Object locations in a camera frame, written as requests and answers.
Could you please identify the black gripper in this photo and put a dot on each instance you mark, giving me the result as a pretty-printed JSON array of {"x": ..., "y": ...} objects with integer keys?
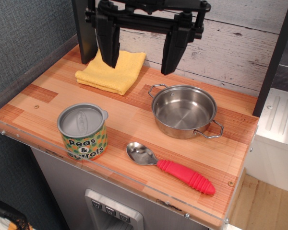
[{"x": 181, "y": 20}]

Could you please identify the yellow cloth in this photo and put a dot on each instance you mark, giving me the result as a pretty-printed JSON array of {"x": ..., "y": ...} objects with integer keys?
[{"x": 116, "y": 80}]

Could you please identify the peas and carrots can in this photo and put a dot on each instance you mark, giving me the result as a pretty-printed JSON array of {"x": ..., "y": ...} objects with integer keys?
[{"x": 83, "y": 130}]

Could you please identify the stainless steel pot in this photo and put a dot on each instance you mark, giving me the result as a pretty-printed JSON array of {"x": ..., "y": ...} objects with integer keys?
[{"x": 184, "y": 111}]

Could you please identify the grey toy fridge cabinet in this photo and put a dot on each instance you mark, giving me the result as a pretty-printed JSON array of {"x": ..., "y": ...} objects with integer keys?
[{"x": 68, "y": 184}]

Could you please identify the white toy sink unit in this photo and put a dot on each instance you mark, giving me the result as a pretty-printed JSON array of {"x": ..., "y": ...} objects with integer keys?
[{"x": 267, "y": 159}]

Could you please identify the silver dispenser panel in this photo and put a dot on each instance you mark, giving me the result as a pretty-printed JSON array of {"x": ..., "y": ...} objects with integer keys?
[{"x": 108, "y": 214}]

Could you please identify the black and orange object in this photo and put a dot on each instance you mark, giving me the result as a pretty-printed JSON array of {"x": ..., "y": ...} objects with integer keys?
[{"x": 12, "y": 219}]

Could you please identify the dark left shelf post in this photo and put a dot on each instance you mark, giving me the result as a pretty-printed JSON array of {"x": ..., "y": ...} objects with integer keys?
[{"x": 85, "y": 31}]

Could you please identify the dark shelf post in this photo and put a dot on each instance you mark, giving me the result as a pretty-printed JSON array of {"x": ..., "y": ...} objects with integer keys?
[
  {"x": 85, "y": 31},
  {"x": 272, "y": 68}
]

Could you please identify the red handled metal spoon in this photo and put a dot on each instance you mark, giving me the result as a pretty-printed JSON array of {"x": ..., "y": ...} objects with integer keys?
[{"x": 142, "y": 155}]

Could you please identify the dark right shelf post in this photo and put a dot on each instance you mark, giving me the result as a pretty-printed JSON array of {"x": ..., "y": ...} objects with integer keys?
[{"x": 272, "y": 68}]

